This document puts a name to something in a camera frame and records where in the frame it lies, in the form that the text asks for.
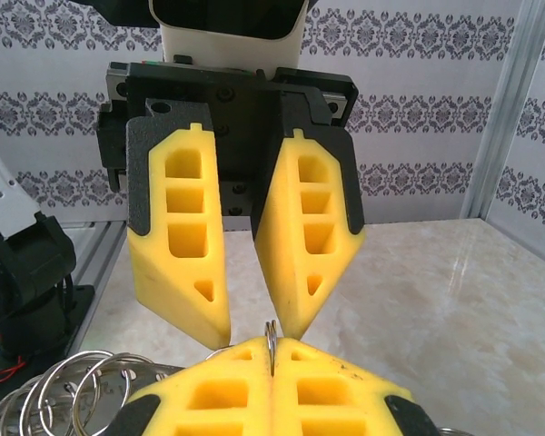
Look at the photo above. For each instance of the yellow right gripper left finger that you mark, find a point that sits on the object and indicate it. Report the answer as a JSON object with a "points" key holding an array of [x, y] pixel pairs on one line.
{"points": [[218, 409]]}

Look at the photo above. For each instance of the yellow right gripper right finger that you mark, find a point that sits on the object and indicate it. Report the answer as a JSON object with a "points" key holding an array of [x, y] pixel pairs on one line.
{"points": [[345, 409]]}

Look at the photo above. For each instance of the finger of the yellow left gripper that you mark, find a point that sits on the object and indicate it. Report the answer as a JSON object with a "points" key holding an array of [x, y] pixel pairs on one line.
{"points": [[159, 281], [290, 272]]}

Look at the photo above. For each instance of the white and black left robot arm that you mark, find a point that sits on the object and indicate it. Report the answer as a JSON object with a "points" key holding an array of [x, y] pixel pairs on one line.
{"points": [[22, 272]]}

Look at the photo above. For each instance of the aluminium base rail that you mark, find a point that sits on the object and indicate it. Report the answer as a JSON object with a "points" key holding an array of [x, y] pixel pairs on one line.
{"points": [[104, 254]]}

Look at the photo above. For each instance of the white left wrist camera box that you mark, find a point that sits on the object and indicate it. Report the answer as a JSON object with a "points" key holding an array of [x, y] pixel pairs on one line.
{"points": [[231, 50]]}

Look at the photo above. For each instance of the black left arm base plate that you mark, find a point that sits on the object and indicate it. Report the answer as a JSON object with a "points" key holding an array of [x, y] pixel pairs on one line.
{"points": [[79, 313]]}

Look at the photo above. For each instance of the aluminium frame post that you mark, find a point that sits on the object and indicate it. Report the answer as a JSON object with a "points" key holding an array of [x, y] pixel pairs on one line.
{"points": [[504, 113]]}

